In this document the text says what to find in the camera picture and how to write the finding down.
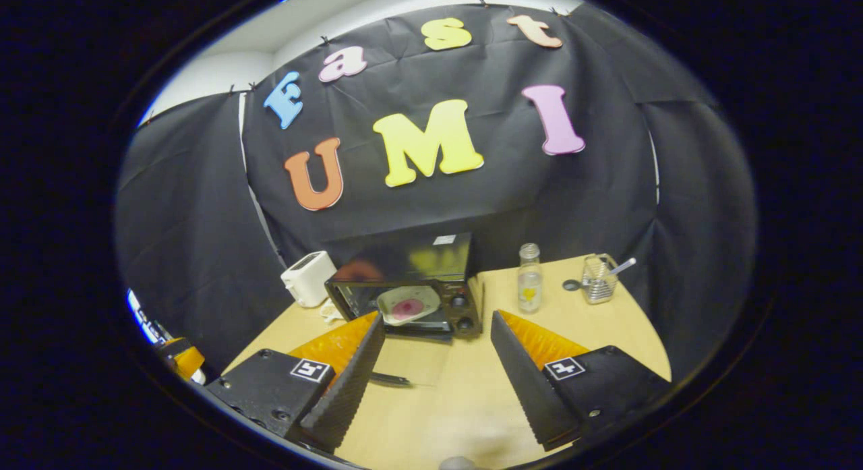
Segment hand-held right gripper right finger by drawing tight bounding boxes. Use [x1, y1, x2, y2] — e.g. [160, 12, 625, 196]
[490, 310, 672, 452]

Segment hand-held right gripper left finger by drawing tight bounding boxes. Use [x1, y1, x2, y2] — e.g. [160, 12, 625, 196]
[206, 310, 386, 454]

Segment white food tray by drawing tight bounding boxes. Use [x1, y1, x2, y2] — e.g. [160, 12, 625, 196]
[376, 285, 442, 327]

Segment black electric oven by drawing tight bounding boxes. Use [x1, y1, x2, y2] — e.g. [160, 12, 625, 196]
[324, 232, 485, 388]

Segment clear glass bottle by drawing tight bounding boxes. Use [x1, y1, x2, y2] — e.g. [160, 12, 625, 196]
[517, 243, 543, 314]

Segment white toaster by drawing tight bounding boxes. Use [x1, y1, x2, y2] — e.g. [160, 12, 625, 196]
[280, 250, 338, 308]

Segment black backdrop cloth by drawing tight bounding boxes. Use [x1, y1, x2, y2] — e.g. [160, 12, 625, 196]
[115, 1, 759, 383]

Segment metal wire mesh holder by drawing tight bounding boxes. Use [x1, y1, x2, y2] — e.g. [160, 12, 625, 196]
[582, 254, 618, 305]

